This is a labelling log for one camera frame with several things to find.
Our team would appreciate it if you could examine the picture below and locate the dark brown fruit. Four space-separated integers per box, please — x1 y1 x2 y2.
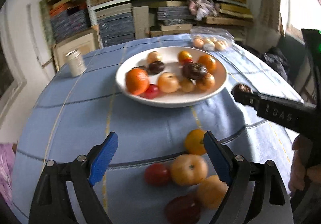
182 62 208 80
231 83 252 102

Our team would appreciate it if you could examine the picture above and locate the yellow orange fruit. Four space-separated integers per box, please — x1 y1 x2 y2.
184 129 206 156

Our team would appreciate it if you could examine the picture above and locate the spotted yellow fruit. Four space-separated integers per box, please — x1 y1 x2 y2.
196 175 228 209

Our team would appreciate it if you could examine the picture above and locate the pale yellow fruit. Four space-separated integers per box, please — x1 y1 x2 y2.
170 154 208 186

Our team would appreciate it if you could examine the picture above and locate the small tan round fruit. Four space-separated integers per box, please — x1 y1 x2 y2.
180 78 195 93

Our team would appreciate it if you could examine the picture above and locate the dark red plum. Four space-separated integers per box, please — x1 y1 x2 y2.
164 195 201 223

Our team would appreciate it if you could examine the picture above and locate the small dark chestnut fruit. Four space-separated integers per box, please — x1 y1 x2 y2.
148 60 165 74

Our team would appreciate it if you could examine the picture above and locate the person's right hand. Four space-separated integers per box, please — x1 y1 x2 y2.
288 135 320 192

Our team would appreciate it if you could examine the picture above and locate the black jacket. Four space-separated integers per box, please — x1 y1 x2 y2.
244 46 292 85

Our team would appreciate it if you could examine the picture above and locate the large orange in plate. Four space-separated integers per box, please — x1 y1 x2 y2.
197 54 217 74

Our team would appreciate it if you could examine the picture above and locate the red cherry tomato by orange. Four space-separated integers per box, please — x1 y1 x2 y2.
183 58 193 64

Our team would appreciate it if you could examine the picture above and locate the small yellow tomato in plate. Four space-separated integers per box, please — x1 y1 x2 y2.
177 51 193 64

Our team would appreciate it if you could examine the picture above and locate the peach striped tomato in plate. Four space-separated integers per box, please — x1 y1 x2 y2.
157 72 180 93

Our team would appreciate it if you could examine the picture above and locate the small red cherry tomato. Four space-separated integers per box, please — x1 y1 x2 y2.
144 84 160 100

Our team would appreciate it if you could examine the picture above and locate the white oval plate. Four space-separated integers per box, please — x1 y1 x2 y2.
115 46 228 108

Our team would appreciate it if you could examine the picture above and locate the purple cloth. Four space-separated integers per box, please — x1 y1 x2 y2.
0 143 17 206

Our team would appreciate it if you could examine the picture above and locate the white tin can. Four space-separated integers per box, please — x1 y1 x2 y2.
65 49 87 77

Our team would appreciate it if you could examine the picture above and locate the pink crumpled cloth on shelf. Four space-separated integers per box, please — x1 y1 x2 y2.
188 0 221 21

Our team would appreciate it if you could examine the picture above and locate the tan round fruit in plate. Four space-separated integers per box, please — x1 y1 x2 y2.
147 51 162 64

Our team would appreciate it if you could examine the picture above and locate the framed picture leaning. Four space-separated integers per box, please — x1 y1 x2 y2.
53 25 102 71

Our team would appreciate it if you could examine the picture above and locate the white window frame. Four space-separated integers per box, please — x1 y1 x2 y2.
0 45 28 124

